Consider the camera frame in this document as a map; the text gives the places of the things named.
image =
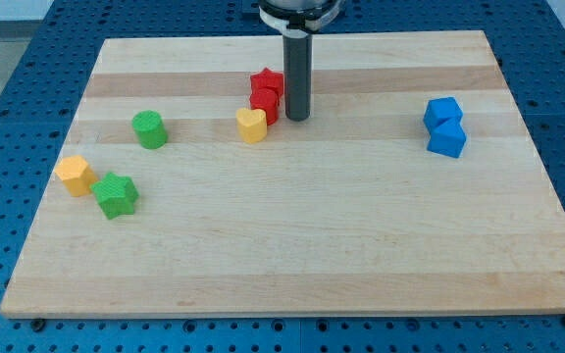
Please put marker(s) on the blue cube block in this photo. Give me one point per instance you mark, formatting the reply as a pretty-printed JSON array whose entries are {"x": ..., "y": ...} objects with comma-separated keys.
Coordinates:
[
  {"x": 440, "y": 110},
  {"x": 447, "y": 139}
]

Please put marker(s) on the red star block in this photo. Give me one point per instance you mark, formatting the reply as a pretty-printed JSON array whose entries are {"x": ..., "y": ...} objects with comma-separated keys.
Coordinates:
[{"x": 268, "y": 79}]

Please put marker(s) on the lower blue cube block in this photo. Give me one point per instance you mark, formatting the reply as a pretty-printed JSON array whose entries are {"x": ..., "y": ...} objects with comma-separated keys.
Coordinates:
[{"x": 447, "y": 139}]

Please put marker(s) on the upper blue cube block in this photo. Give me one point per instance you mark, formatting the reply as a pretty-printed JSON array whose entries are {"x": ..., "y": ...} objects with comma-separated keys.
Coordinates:
[{"x": 440, "y": 110}]

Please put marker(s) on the yellow pentagon block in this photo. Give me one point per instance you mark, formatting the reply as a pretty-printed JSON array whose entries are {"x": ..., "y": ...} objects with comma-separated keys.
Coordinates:
[{"x": 76, "y": 175}]

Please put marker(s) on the red cylinder block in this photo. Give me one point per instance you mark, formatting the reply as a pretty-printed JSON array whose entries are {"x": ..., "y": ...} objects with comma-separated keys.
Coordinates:
[{"x": 267, "y": 100}]

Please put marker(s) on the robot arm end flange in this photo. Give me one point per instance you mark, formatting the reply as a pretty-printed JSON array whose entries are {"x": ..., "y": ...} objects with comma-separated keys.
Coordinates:
[{"x": 294, "y": 18}]

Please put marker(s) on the wooden board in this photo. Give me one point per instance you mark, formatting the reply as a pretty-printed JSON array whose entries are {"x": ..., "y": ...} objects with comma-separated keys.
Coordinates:
[{"x": 344, "y": 214}]

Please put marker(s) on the green star block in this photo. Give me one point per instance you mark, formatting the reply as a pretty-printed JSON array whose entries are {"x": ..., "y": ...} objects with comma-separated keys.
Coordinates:
[{"x": 115, "y": 195}]

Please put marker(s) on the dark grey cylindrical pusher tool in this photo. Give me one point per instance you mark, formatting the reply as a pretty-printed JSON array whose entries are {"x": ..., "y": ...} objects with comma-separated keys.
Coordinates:
[{"x": 297, "y": 70}]

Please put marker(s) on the yellow heart block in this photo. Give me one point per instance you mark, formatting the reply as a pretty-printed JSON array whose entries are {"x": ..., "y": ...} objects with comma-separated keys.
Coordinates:
[{"x": 251, "y": 124}]

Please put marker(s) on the green cylinder block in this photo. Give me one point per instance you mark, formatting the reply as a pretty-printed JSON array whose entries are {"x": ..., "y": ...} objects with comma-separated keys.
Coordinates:
[{"x": 149, "y": 129}]

